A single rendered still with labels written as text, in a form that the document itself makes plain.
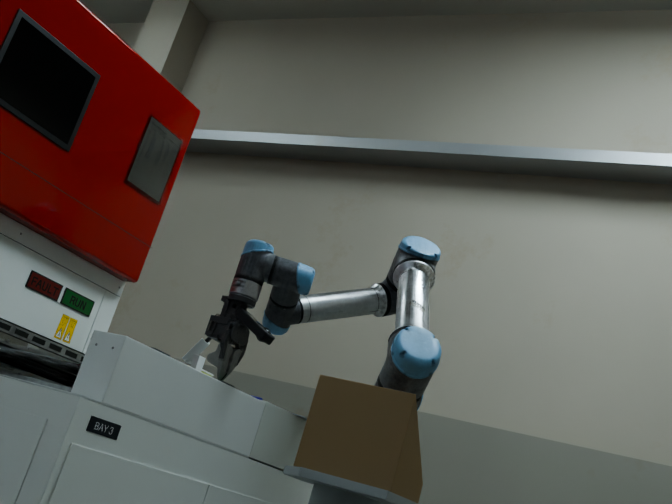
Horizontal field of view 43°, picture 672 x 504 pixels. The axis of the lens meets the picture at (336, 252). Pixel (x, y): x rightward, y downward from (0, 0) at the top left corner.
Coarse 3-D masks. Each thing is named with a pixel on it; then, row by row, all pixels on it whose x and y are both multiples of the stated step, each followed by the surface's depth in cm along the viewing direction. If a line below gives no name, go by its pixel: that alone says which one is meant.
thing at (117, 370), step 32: (96, 352) 174; (128, 352) 172; (160, 352) 181; (96, 384) 170; (128, 384) 173; (160, 384) 182; (192, 384) 190; (224, 384) 200; (160, 416) 182; (192, 416) 192; (224, 416) 202; (256, 416) 213
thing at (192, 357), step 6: (198, 342) 236; (204, 342) 236; (192, 348) 236; (198, 348) 236; (204, 348) 237; (186, 354) 236; (192, 354) 236; (198, 354) 237; (186, 360) 236; (192, 360) 235; (198, 360) 234; (204, 360) 236; (192, 366) 234; (198, 366) 234
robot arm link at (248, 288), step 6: (234, 282) 212; (240, 282) 211; (246, 282) 211; (252, 282) 211; (234, 288) 211; (240, 288) 210; (246, 288) 210; (252, 288) 211; (258, 288) 212; (240, 294) 211; (246, 294) 210; (252, 294) 211; (258, 294) 213
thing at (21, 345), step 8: (0, 336) 218; (8, 336) 220; (8, 344) 221; (16, 344) 223; (24, 344) 225; (32, 352) 227; (40, 352) 230; (48, 352) 232; (0, 368) 219; (8, 368) 221; (16, 368) 223; (32, 376) 228; (40, 376) 230
